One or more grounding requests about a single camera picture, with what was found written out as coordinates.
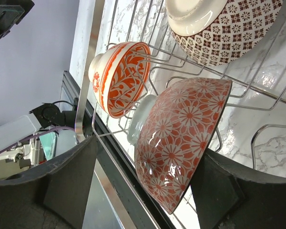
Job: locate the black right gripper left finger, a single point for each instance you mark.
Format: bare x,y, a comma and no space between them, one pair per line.
52,195

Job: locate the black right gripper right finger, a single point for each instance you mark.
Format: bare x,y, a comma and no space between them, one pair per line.
229,195

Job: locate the dark grey bottom bowl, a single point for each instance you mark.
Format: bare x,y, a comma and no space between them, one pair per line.
170,133

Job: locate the orange floral white bowl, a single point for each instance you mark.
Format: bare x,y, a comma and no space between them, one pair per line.
118,76

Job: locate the brown dotted pattern bowl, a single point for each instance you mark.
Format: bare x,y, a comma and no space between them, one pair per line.
217,32

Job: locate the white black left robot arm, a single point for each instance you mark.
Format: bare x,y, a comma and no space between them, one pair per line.
52,123

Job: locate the stainless wire dish rack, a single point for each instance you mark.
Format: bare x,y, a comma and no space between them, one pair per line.
252,128

